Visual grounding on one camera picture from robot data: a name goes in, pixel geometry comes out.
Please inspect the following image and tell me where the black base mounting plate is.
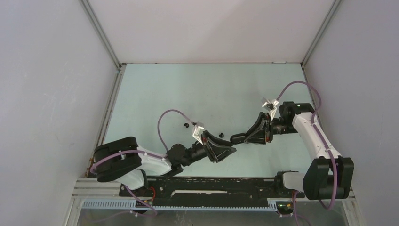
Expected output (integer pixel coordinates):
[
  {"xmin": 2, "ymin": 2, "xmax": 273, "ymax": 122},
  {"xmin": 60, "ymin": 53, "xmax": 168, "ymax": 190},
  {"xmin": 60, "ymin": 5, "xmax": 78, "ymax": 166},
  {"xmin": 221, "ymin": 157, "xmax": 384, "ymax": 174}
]
[{"xmin": 133, "ymin": 176, "xmax": 294, "ymax": 208}]

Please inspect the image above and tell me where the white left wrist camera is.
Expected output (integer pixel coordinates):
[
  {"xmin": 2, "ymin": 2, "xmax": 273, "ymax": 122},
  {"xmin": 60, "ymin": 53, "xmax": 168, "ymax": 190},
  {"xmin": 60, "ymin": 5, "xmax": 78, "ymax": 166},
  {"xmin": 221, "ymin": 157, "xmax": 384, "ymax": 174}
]
[{"xmin": 192, "ymin": 122, "xmax": 204, "ymax": 144}]

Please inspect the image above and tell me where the black earbud case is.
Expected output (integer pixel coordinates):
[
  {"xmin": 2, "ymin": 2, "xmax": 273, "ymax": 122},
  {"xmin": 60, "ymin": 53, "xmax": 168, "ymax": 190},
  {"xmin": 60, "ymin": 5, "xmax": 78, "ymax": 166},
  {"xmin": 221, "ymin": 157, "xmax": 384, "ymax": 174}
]
[{"xmin": 230, "ymin": 133, "xmax": 246, "ymax": 145}]

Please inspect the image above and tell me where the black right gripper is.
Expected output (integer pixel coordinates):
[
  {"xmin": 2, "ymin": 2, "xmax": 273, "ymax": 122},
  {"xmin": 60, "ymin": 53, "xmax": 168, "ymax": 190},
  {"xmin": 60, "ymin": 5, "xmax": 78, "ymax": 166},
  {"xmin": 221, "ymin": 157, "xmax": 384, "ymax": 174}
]
[{"xmin": 243, "ymin": 112, "xmax": 298, "ymax": 145}]

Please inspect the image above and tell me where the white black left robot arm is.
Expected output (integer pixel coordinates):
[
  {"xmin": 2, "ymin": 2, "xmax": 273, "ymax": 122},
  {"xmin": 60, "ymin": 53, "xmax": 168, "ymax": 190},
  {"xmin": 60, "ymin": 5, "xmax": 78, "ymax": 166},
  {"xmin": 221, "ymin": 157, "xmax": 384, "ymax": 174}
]
[{"xmin": 89, "ymin": 130, "xmax": 237, "ymax": 196}]

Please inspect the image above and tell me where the aluminium frame rail left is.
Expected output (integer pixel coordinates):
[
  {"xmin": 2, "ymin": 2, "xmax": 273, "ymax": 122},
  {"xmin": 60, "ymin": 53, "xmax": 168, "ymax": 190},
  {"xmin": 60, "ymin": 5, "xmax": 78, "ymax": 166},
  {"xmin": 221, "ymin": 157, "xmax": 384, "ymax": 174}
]
[{"xmin": 79, "ymin": 0, "xmax": 127, "ymax": 147}]

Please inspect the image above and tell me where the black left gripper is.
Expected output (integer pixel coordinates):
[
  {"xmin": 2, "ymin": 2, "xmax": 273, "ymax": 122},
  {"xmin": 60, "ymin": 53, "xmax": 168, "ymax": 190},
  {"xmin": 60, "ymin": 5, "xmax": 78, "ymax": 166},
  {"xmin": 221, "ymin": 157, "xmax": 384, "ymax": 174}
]
[{"xmin": 181, "ymin": 129, "xmax": 236, "ymax": 167}]

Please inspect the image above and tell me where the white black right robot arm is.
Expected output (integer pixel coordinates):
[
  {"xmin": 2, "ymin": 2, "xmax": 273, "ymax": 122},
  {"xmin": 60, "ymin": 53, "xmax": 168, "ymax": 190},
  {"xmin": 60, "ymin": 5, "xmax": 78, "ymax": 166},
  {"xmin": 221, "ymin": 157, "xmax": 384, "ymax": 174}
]
[{"xmin": 231, "ymin": 102, "xmax": 354, "ymax": 200}]

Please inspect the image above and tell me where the grey slotted cable duct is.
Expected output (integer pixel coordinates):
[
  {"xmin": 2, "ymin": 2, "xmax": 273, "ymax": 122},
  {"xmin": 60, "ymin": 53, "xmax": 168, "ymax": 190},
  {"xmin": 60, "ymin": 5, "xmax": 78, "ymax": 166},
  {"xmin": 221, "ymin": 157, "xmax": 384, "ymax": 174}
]
[{"xmin": 81, "ymin": 199, "xmax": 278, "ymax": 211}]

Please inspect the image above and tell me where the aluminium frame rail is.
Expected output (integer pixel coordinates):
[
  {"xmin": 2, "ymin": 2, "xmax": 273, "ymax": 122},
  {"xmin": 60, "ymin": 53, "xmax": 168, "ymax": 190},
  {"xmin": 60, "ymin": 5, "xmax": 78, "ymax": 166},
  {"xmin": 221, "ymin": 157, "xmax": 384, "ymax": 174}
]
[
  {"xmin": 79, "ymin": 0, "xmax": 127, "ymax": 147},
  {"xmin": 301, "ymin": 0, "xmax": 343, "ymax": 157}
]

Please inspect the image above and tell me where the aluminium frame rail right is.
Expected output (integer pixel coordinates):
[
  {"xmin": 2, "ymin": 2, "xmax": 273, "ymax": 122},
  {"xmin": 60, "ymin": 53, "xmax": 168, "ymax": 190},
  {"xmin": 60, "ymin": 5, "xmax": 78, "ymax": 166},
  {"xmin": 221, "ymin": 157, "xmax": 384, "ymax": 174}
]
[{"xmin": 301, "ymin": 0, "xmax": 343, "ymax": 157}]

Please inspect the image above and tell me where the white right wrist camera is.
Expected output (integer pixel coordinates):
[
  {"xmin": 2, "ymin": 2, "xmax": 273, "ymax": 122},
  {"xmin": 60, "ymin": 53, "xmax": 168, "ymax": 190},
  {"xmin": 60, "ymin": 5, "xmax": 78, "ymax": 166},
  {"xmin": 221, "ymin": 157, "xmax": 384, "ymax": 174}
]
[{"xmin": 262, "ymin": 97, "xmax": 279, "ymax": 121}]

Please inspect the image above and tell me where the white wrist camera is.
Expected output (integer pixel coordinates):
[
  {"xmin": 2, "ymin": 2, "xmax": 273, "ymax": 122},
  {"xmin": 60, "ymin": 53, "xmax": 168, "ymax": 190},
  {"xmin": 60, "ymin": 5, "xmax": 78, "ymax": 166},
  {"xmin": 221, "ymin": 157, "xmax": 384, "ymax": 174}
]
[
  {"xmin": 192, "ymin": 122, "xmax": 204, "ymax": 144},
  {"xmin": 262, "ymin": 97, "xmax": 279, "ymax": 121}
]

